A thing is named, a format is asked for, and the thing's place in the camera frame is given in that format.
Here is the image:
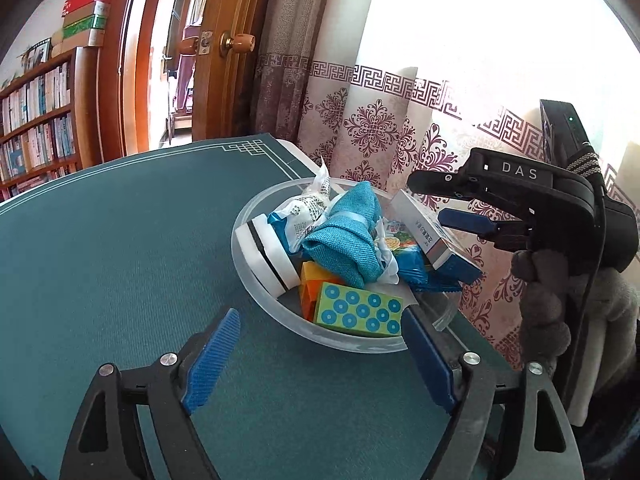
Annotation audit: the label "wooden door frame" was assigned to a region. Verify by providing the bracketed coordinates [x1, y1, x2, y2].
[97, 0, 201, 161]

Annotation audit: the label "wooden door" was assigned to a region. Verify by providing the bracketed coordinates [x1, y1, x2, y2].
[192, 0, 278, 141]

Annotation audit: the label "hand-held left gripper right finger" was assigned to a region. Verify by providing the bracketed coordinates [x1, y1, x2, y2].
[401, 304, 586, 480]

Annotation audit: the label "teal table mat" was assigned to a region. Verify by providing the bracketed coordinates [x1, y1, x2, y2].
[0, 132, 506, 480]

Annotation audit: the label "large blue noodle snack packet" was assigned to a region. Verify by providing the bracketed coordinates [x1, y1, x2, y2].
[375, 217, 463, 295]

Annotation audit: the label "green block with blue dots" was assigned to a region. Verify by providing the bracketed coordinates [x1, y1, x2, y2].
[312, 281, 405, 338]

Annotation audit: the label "tan flat box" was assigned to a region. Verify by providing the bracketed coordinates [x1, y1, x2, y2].
[62, 2, 112, 27]

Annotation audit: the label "blue and white snack packet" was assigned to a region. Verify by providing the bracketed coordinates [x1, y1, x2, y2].
[266, 195, 331, 253]

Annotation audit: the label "rows of shelved books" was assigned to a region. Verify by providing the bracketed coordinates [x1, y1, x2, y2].
[0, 62, 76, 196]

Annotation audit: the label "wooden bookshelf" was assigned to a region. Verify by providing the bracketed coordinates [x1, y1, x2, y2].
[0, 46, 101, 201]

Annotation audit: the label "orange and yellow building block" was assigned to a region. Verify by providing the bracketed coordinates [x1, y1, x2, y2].
[299, 260, 341, 323]

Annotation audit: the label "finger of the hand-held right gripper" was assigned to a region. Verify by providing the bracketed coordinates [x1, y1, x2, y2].
[438, 208, 501, 241]
[406, 169, 473, 200]

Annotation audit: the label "white medicine box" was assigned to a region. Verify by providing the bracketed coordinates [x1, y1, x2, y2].
[389, 190, 485, 283]

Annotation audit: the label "turquoise cloth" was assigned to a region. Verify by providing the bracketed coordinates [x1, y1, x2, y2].
[300, 181, 398, 287]

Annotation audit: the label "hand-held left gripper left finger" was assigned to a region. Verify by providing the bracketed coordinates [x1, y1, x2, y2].
[59, 307, 242, 480]

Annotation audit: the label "person's right hand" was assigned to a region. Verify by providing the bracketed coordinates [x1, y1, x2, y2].
[510, 249, 640, 392]

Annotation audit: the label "green flat box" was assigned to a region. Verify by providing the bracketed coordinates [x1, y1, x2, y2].
[62, 14, 108, 38]

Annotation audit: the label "beige flat box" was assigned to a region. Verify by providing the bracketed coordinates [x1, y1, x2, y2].
[51, 27, 106, 57]

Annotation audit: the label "patterned curtain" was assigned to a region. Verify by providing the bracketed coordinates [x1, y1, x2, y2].
[252, 0, 640, 376]

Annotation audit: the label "picture frame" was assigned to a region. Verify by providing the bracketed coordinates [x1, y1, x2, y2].
[22, 40, 53, 68]

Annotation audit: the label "clear plastic bowl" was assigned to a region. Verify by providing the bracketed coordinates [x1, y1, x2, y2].
[231, 176, 463, 356]

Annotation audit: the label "white sponge with black stripe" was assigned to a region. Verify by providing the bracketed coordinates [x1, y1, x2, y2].
[236, 212, 301, 293]

